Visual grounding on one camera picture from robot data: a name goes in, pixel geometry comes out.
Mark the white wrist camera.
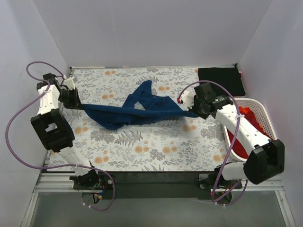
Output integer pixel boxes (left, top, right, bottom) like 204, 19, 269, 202
62, 77, 77, 90
177, 91, 195, 109

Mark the floral patterned table mat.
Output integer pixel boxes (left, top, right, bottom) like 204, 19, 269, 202
62, 68, 228, 171

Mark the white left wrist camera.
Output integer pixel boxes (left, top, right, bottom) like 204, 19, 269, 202
62, 77, 77, 90

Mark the white perforated laundry basket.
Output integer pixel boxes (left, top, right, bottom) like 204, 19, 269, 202
223, 97, 277, 162

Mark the folded black t shirt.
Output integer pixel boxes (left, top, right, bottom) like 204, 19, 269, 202
198, 67, 246, 97

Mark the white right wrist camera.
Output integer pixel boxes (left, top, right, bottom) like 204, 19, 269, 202
177, 91, 195, 109

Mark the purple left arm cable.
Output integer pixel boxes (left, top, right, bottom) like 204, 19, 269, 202
5, 61, 116, 211

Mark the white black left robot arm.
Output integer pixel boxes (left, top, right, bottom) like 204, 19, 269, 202
31, 73, 101, 189

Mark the aluminium frame rail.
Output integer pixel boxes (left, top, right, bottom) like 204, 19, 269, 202
35, 172, 285, 192

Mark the orange t shirt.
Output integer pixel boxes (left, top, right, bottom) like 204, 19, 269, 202
239, 106, 264, 132

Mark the blue t shirt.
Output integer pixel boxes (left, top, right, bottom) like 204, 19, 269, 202
82, 80, 197, 131

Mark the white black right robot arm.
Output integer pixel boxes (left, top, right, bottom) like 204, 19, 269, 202
179, 81, 285, 188

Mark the red t shirt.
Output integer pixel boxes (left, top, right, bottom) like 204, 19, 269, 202
227, 111, 263, 159

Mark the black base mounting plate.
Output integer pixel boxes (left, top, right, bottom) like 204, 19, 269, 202
73, 174, 243, 201

